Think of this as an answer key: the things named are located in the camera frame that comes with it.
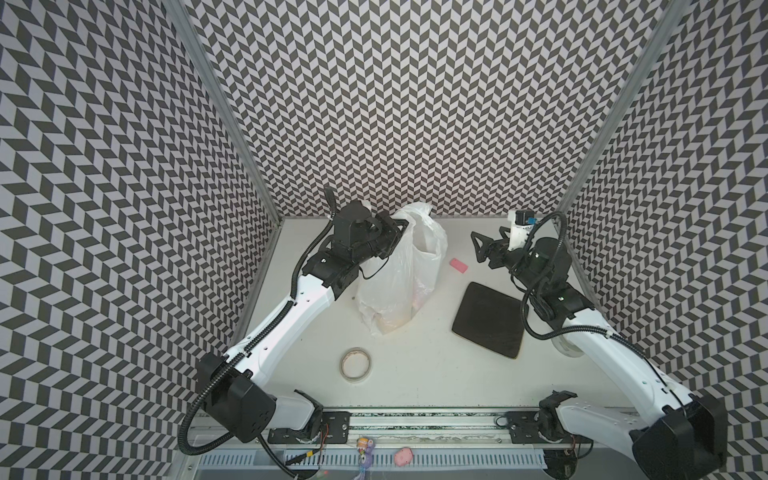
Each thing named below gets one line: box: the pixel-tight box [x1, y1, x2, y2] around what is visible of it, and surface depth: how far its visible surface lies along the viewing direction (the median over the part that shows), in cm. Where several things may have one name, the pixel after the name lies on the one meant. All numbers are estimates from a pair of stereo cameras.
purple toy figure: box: [354, 437, 375, 480], surface depth 68 cm
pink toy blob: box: [394, 447, 414, 467], surface depth 69 cm
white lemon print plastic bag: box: [357, 202, 449, 335], surface depth 83 cm
